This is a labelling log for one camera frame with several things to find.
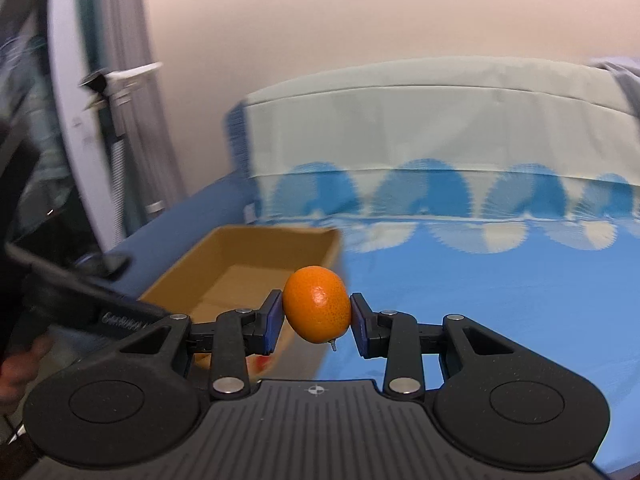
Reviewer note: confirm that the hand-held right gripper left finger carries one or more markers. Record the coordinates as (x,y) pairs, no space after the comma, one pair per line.
(274,320)

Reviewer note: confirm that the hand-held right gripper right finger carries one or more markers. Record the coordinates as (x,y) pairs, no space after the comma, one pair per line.
(359,325)

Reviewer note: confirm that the small oval orange kumquat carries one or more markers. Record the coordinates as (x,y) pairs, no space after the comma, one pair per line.
(315,305)

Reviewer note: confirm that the brown cardboard box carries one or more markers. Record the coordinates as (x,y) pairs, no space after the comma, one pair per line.
(240,250)

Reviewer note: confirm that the person's left hand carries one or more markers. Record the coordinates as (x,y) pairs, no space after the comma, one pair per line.
(17,372)

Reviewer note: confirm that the dark blue mattress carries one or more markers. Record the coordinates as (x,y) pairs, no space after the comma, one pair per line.
(190,220)

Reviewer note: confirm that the blue fan-print bedsheet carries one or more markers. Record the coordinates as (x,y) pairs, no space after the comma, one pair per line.
(500,285)

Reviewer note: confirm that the grey cloth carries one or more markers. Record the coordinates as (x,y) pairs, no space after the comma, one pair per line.
(622,72)

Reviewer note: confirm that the white door frame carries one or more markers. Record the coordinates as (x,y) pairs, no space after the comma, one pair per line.
(75,135)

